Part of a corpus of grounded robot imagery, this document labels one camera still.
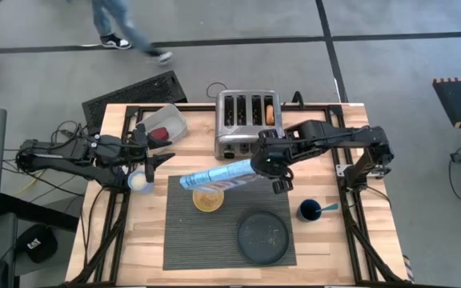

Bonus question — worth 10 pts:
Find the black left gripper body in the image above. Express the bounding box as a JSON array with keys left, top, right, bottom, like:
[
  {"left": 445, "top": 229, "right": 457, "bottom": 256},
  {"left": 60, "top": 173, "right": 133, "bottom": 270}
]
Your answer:
[{"left": 128, "top": 123, "right": 155, "bottom": 183}]

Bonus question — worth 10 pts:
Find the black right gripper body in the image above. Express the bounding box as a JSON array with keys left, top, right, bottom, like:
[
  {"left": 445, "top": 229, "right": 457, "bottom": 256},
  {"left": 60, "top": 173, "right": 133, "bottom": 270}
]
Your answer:
[{"left": 251, "top": 130, "right": 295, "bottom": 196}]

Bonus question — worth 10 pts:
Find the red apple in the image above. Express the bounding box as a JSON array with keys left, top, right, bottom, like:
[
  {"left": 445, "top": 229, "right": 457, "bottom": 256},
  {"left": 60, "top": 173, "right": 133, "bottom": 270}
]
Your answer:
[{"left": 150, "top": 126, "right": 170, "bottom": 142}]

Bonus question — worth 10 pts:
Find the blue cinnamon cereal box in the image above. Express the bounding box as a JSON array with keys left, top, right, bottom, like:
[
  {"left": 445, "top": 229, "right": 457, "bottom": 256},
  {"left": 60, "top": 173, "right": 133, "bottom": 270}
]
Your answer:
[{"left": 178, "top": 158, "right": 262, "bottom": 192}]

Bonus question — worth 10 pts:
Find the blue patterned bowl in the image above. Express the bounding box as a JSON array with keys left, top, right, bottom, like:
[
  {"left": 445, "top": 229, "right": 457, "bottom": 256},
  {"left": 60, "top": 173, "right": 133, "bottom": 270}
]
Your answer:
[{"left": 192, "top": 186, "right": 226, "bottom": 213}]

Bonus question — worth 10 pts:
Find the spoon with teal handle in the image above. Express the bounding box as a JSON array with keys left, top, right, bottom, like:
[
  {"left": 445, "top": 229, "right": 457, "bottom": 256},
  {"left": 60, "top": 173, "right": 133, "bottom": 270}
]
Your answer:
[{"left": 314, "top": 202, "right": 340, "bottom": 214}]

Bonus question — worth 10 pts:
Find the white plastic bin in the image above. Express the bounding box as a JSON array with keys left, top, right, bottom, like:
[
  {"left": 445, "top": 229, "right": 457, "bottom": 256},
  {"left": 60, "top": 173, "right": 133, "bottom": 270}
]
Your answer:
[{"left": 136, "top": 103, "right": 188, "bottom": 155}]

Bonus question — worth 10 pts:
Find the light blue cup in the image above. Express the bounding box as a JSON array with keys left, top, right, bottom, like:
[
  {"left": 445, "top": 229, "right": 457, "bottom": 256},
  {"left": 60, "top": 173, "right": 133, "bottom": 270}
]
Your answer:
[{"left": 127, "top": 170, "right": 155, "bottom": 196}]

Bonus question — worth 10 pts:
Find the silver four-slot toaster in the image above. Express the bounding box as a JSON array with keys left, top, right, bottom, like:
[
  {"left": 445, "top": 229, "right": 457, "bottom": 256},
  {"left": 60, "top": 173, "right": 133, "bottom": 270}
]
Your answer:
[{"left": 214, "top": 90, "right": 284, "bottom": 161}]

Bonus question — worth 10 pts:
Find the black perforated floor panel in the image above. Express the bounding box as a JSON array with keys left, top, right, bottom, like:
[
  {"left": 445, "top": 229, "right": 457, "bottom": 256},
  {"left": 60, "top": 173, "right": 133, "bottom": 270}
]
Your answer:
[{"left": 81, "top": 70, "right": 188, "bottom": 133}]

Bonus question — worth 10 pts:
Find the dark blue cup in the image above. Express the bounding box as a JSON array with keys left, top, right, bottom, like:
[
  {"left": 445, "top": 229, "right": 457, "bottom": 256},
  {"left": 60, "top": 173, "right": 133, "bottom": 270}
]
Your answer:
[{"left": 296, "top": 198, "right": 323, "bottom": 223}]

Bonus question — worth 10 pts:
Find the dark grey round plate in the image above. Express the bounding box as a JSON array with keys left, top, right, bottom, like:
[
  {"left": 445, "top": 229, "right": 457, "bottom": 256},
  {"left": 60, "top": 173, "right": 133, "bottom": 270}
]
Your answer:
[{"left": 237, "top": 210, "right": 291, "bottom": 266}]

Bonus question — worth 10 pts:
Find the grey woven placemat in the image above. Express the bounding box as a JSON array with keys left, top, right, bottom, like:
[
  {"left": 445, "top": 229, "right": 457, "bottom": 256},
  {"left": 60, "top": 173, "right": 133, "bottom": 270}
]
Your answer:
[{"left": 162, "top": 174, "right": 298, "bottom": 271}]

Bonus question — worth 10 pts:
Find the person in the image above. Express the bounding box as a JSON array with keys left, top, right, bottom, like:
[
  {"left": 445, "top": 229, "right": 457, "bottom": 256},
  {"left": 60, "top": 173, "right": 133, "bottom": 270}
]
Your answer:
[{"left": 90, "top": 0, "right": 174, "bottom": 66}]

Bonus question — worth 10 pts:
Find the black cap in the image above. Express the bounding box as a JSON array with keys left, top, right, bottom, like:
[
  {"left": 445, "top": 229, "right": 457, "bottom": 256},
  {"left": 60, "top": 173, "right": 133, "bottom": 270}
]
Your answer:
[{"left": 16, "top": 225, "right": 58, "bottom": 264}]

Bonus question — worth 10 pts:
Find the striped hazard tape strip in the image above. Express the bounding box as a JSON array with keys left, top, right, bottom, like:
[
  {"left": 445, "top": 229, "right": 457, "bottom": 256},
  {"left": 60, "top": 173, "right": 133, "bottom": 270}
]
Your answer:
[{"left": 402, "top": 254, "right": 415, "bottom": 283}]

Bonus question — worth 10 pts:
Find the black toaster cord loop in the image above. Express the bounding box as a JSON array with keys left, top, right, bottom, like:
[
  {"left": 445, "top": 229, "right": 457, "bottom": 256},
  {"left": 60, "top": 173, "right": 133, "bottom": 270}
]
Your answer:
[{"left": 206, "top": 82, "right": 230, "bottom": 99}]

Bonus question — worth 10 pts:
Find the black cable tangle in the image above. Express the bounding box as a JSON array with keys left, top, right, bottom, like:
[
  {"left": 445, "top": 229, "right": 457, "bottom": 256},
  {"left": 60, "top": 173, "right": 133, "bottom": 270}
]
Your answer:
[{"left": 2, "top": 119, "right": 95, "bottom": 177}]

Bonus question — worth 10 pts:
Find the yellow cable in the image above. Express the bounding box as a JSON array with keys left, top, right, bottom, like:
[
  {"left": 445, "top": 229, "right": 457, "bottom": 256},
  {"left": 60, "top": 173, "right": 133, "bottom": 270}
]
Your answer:
[{"left": 13, "top": 170, "right": 48, "bottom": 197}]

